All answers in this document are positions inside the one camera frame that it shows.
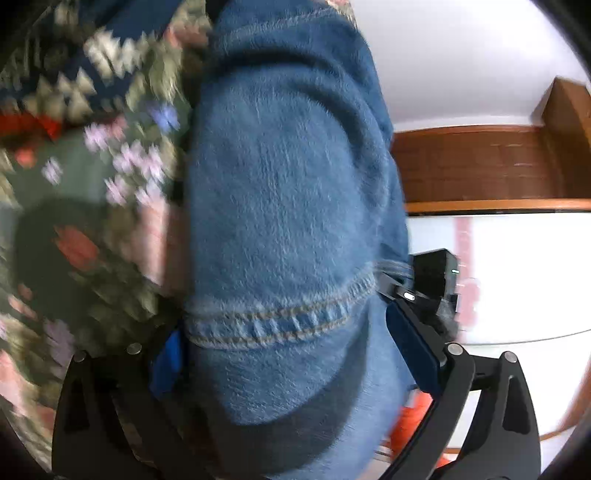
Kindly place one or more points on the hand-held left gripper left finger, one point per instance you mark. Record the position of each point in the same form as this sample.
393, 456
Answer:
168, 364

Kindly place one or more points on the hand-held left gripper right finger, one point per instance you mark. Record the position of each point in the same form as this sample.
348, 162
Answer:
413, 346

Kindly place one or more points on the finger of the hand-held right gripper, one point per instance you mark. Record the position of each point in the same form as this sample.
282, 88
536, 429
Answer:
397, 288

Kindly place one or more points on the blue denim jacket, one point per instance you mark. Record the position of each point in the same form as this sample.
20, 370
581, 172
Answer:
286, 230

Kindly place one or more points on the orange object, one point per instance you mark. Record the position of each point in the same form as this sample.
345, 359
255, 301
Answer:
415, 424

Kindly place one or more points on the wooden door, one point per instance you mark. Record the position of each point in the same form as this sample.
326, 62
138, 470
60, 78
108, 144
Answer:
485, 166

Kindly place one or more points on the floral bedspread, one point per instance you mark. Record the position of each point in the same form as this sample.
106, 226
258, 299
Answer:
92, 240

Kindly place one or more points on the red cloth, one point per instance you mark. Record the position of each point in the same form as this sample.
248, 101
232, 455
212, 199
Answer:
32, 127

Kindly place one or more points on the navy patterned sweater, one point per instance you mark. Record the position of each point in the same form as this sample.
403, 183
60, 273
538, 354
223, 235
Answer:
69, 87

